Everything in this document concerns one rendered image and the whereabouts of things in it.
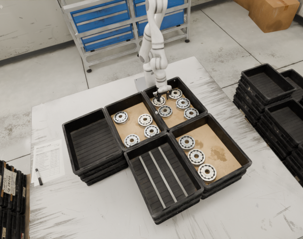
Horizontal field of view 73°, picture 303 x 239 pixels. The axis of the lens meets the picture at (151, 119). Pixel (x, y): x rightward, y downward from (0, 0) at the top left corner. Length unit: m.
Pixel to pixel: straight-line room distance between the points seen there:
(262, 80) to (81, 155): 1.81
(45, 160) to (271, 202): 1.50
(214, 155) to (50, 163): 1.13
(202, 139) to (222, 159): 0.17
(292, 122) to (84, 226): 1.87
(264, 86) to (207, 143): 1.11
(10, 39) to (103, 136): 3.00
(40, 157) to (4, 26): 2.71
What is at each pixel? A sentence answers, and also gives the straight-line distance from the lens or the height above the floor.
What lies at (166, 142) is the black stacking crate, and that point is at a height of 0.83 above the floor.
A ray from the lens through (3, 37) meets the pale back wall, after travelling 4.14.
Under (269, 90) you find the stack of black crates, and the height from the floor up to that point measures 0.49.
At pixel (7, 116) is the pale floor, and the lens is 3.37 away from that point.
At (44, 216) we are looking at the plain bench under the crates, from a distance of 1.53.
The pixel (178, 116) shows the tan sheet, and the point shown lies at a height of 0.83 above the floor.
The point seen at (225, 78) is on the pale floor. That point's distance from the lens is 2.99.
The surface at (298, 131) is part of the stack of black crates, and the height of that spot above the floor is 0.38.
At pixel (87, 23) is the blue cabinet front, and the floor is 0.70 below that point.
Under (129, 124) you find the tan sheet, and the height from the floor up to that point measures 0.83.
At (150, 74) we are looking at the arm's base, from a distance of 1.59.
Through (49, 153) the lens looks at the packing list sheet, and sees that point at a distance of 1.70.
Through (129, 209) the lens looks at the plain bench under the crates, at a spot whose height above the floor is 0.70.
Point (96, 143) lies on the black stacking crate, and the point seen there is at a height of 0.83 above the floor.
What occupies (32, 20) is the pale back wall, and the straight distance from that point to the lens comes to 3.95.
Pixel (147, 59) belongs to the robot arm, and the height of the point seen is 1.10.
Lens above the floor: 1.98
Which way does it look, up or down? 53 degrees down
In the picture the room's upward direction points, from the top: 10 degrees counter-clockwise
